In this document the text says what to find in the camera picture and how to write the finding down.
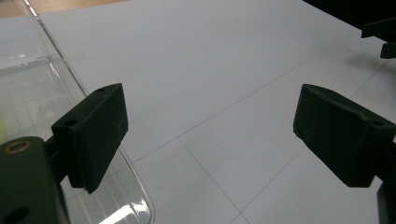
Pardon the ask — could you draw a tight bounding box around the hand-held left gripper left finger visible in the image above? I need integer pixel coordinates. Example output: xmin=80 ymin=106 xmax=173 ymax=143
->
xmin=50 ymin=82 xmax=130 ymax=195

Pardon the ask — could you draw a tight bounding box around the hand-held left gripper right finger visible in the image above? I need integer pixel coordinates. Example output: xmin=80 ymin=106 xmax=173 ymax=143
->
xmin=291 ymin=83 xmax=396 ymax=189

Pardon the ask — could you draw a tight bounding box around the clear plastic tray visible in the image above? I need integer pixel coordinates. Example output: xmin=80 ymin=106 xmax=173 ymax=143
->
xmin=0 ymin=0 xmax=157 ymax=224

